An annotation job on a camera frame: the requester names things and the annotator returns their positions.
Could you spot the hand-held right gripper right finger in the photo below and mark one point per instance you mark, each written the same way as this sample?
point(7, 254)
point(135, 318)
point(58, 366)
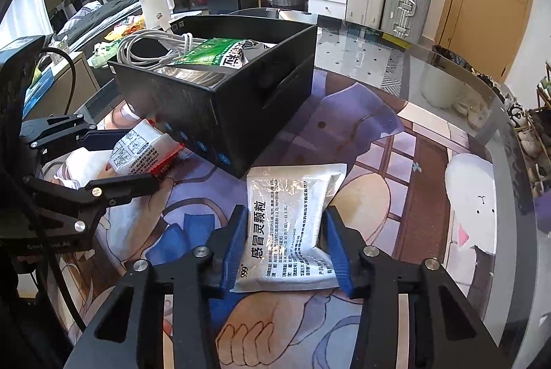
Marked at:
point(340, 257)

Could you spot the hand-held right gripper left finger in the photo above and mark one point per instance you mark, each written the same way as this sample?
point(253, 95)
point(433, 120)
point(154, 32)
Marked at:
point(234, 248)

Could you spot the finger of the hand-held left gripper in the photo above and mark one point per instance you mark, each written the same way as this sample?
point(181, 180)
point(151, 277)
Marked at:
point(64, 132)
point(120, 188)

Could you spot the red and white packet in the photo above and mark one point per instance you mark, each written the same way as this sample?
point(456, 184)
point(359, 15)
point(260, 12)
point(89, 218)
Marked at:
point(142, 149)

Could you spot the white medicine packet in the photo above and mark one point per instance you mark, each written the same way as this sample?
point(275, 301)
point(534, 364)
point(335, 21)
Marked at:
point(288, 231)

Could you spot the black storage box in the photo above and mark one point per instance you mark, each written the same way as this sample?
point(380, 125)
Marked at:
point(258, 111)

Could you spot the green medicine packet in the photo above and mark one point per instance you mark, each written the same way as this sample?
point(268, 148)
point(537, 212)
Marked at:
point(219, 50)

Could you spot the white plastic bag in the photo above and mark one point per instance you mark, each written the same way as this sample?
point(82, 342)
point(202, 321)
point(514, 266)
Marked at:
point(81, 166)

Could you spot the printed table mat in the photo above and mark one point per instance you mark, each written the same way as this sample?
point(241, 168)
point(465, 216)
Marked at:
point(409, 188)

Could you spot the bed with dark clothing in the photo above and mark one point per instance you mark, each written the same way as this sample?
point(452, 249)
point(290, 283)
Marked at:
point(94, 18)

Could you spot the pile of colourful cloths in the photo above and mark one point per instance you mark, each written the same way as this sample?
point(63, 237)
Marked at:
point(116, 33)

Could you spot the silver foil packets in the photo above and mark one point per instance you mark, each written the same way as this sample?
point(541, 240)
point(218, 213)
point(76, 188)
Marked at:
point(189, 76)

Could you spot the white electric kettle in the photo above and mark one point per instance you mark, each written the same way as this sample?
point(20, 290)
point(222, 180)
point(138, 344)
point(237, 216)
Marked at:
point(157, 7)

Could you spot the white trash bin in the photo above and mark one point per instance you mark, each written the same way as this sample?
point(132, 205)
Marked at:
point(443, 85)

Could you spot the shoes on floor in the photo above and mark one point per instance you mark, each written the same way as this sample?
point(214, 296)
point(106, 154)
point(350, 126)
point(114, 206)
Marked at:
point(482, 106)

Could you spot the shoe rack with shoes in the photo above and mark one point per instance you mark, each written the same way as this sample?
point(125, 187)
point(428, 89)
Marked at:
point(536, 136)

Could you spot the silver suitcase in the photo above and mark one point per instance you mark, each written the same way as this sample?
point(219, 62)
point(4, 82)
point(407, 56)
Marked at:
point(407, 3)

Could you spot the wooden door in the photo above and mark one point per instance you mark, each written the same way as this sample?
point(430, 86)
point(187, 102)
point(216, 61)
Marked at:
point(490, 7)

